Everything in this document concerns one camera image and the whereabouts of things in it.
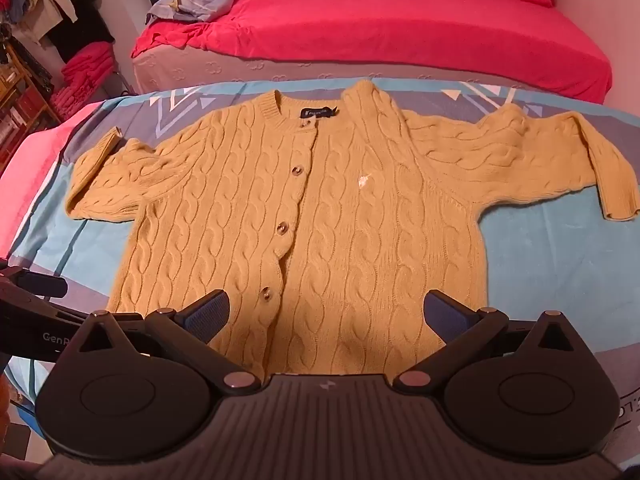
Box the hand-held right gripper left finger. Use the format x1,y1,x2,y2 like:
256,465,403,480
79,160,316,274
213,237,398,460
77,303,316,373
75,289,262,395

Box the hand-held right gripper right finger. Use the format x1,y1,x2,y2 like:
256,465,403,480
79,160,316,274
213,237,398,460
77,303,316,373
392,289,577,394

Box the hanging clothes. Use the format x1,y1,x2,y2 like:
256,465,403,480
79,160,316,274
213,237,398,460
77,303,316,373
0,0,116,61

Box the blue grey patterned blanket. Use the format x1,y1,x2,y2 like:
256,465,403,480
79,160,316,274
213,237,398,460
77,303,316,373
0,77,640,411

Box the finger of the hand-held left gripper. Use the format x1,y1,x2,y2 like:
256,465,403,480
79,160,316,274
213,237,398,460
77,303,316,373
0,265,69,299

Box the yellow cable-knit cardigan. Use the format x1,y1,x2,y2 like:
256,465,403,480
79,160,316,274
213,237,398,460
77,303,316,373
65,80,640,378

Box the wooden shelf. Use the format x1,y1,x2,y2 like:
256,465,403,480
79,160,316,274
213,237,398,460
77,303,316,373
0,42,63,161

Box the stack of red cloths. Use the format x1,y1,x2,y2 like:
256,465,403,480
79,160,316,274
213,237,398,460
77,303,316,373
52,42,118,116

